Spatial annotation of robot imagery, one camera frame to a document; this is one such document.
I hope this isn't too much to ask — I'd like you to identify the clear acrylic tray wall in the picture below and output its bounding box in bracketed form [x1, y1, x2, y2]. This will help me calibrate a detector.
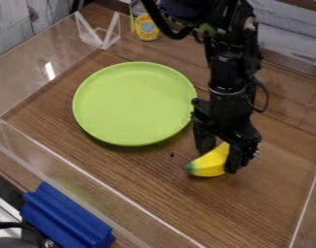
[0, 118, 205, 248]

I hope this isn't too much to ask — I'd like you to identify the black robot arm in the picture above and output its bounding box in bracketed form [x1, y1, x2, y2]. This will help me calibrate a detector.
[142, 0, 267, 173]

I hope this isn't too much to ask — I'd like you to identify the yellow labelled tin can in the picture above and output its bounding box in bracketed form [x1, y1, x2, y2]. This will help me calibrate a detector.
[130, 0, 160, 42]

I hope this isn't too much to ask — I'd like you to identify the blue plastic clamp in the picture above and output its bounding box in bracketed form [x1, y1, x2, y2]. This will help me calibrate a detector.
[20, 182, 115, 248]

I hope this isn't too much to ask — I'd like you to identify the clear acrylic corner bracket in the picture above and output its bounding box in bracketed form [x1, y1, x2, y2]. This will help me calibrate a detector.
[75, 12, 121, 50]

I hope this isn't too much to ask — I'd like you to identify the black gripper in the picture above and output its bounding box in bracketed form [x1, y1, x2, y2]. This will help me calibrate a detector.
[192, 86, 261, 173]

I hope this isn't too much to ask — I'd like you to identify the yellow toy banana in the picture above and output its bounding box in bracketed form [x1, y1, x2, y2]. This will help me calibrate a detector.
[185, 142, 229, 177]

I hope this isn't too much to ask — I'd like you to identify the black cable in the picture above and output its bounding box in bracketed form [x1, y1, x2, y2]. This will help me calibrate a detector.
[0, 222, 46, 248]

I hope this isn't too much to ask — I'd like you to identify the green round plate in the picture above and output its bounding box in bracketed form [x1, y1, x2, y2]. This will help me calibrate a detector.
[72, 62, 197, 146]

